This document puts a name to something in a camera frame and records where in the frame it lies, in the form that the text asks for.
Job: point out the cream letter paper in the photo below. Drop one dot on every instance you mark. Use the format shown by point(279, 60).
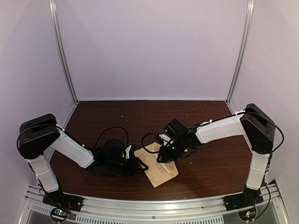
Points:
point(162, 164)

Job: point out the left aluminium frame post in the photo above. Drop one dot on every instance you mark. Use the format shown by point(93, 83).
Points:
point(61, 51)

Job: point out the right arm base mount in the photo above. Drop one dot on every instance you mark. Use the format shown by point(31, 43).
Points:
point(240, 201)

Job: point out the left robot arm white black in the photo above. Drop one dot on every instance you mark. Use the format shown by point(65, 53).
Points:
point(39, 134)

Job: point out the right aluminium frame post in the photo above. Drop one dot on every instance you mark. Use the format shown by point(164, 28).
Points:
point(242, 50)

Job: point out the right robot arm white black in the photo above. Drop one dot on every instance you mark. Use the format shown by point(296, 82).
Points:
point(251, 122)

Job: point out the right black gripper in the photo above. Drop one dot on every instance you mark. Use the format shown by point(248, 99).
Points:
point(166, 157)

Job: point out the aluminium frame post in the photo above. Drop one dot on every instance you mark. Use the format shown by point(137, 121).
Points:
point(242, 50)
point(61, 51)

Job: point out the brown kraft envelope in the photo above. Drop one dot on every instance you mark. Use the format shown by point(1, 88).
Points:
point(156, 173)

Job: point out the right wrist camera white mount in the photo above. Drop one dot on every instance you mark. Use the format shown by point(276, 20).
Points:
point(163, 138)

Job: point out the left small circuit board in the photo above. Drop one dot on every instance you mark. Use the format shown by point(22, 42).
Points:
point(59, 215)

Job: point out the right small circuit board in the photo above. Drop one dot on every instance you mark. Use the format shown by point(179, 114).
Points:
point(247, 215)

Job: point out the front aluminium rail base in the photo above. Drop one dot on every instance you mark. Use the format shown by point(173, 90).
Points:
point(207, 210)

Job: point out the small circuit board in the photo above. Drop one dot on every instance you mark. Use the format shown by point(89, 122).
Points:
point(247, 215)
point(59, 215)

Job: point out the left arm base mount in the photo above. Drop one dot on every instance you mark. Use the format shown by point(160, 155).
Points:
point(65, 202)

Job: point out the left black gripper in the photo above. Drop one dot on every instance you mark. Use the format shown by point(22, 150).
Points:
point(133, 168)

